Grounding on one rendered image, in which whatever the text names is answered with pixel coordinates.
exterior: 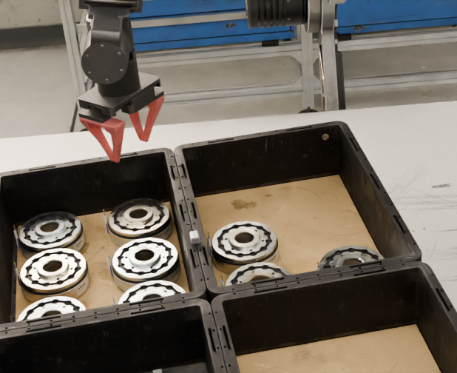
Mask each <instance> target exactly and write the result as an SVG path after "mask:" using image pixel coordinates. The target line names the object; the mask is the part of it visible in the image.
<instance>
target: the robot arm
mask: <svg viewBox="0 0 457 373"><path fill-rule="evenodd" d="M78 3H79V9H85V10H88V14H87V16H86V23H87V31H88V34H87V37H86V41H85V45H84V51H83V54H82V57H81V66H82V69H83V71H84V73H85V75H86V76H87V77H88V78H89V79H91V80H92V81H94V82H96V83H97V86H96V87H94V88H92V89H91V90H89V91H87V92H86V93H84V94H83V95H80V96H79V97H78V103H79V107H80V108H83V109H82V110H79V111H78V115H79V119H80V122H81V123H82V124H83V125H84V126H85V127H86V128H87V129H88V130H89V131H90V133H91V134H92V135H93V136H94V137H95V138H96V139H97V141H98V142H99V144H100V145H101V146H102V148H103V149H104V151H105V153H106V154H107V156H108V157H109V159H110V160H111V161H114V162H116V163H118V162H119V161H120V157H121V149H122V143H123V134H124V128H125V121H122V120H119V119H116V118H112V116H116V112H117V111H119V110H120V109H121V111H122V112H124V113H128V114H129V117H130V118H131V121H132V124H133V126H134V128H135V131H136V133H137V135H138V137H139V140H140V141H144V142H148V141H149V137H150V135H151V132H152V128H153V126H154V123H155V120H156V118H157V116H158V113H159V111H160V108H161V106H162V104H163V101H164V99H165V96H164V91H163V89H160V88H157V87H160V86H161V85H160V77H159V76H156V75H151V74H147V73H142V72H138V65H137V59H136V54H135V45H134V40H133V34H132V25H131V20H130V13H142V8H143V0H79V1H78ZM156 86H157V87H156ZM145 106H148V107H149V112H148V115H147V119H146V124H145V127H144V130H143V127H142V124H141V120H140V116H139V112H138V111H139V110H141V109H143V108H144V107H145ZM102 110H103V111H102ZM101 127H103V128H104V129H105V130H106V132H108V133H109V134H110V135H111V138H112V149H111V147H110V145H109V143H108V141H107V139H106V137H105V135H104V134H103V132H102V130H101Z"/></svg>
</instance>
